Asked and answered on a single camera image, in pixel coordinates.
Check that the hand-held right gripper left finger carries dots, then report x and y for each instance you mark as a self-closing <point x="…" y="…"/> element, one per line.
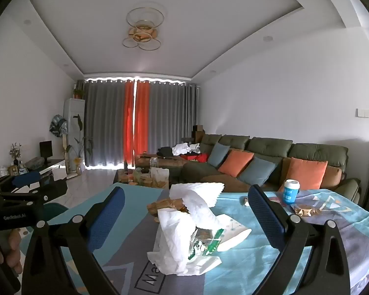
<point x="106" y="218"/>

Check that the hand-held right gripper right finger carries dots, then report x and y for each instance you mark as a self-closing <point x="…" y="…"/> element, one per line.
<point x="266" y="218"/>

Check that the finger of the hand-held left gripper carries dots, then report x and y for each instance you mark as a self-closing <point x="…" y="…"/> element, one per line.
<point x="24" y="178"/>
<point x="33" y="197"/>

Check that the person's left hand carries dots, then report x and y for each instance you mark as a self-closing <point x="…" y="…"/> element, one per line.
<point x="14" y="245"/>

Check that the flower vase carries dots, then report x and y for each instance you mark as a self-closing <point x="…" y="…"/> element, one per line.
<point x="15" y="153"/>

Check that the white brown small packet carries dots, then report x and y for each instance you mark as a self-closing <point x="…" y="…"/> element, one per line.
<point x="244" y="201"/>

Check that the black monitor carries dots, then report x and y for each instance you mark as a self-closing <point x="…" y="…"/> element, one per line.
<point x="45" y="150"/>

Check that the white tv cabinet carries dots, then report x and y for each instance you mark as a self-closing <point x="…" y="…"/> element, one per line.
<point x="60" y="173"/>

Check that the white dotted packet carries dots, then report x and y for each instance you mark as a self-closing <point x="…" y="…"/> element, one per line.
<point x="233" y="233"/>

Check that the blue white paper cup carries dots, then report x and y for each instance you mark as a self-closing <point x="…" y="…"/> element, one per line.
<point x="290" y="192"/>

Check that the small gold snack wrapper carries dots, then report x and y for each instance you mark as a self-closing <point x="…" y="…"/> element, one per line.
<point x="306" y="211"/>

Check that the blue cushion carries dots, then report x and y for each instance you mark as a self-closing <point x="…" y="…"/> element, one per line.
<point x="258" y="170"/>
<point x="218" y="155"/>

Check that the printed blue tablecloth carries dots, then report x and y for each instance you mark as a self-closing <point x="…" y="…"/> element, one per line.
<point x="249" y="267"/>

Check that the orange cushion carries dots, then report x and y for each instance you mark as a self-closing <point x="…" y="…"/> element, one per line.
<point x="306" y="173"/>
<point x="235" y="163"/>

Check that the green white snack wrapper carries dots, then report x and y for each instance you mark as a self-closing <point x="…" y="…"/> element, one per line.
<point x="210" y="242"/>

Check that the brown bread pack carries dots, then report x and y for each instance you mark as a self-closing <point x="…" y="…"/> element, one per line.
<point x="166" y="205"/>

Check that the covered standing fan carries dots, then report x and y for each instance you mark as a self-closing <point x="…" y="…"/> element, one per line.
<point x="58" y="126"/>

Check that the tall leafy potted plant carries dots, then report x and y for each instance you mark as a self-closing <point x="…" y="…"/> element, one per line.
<point x="80" y="147"/>

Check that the white paper bag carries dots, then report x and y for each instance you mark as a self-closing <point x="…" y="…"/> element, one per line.
<point x="159" y="176"/>

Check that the white plastic bag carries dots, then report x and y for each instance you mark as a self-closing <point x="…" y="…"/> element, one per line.
<point x="172" y="239"/>

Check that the white serrated plastic packet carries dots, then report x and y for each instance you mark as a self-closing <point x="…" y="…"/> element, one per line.
<point x="200" y="195"/>

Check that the glass jar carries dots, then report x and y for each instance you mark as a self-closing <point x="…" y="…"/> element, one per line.
<point x="154" y="163"/>

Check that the green sofa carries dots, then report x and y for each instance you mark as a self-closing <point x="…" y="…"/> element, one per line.
<point x="264" y="144"/>

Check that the white standing air conditioner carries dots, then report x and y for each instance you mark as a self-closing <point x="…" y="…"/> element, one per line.
<point x="73" y="119"/>

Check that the red cloth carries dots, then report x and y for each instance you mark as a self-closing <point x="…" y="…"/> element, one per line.
<point x="200" y="158"/>

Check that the black clothes pile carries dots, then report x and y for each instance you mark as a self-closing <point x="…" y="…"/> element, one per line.
<point x="165" y="151"/>

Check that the grey curtain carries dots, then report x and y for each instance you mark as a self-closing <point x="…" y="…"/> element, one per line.
<point x="104" y="123"/>
<point x="172" y="113"/>

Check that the orange curtain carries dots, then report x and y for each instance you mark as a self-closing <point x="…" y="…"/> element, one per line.
<point x="141" y="119"/>
<point x="128" y="123"/>

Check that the small potted plant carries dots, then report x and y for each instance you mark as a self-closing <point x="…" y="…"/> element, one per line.
<point x="78" y="92"/>

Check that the white clothes pile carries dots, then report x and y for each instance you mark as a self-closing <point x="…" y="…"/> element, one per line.
<point x="184" y="149"/>

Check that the brown cardboard boxes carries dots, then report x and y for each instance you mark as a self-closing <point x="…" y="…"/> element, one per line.
<point x="198" y="132"/>

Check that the white light switch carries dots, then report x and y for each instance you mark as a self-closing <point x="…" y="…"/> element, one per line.
<point x="363" y="113"/>

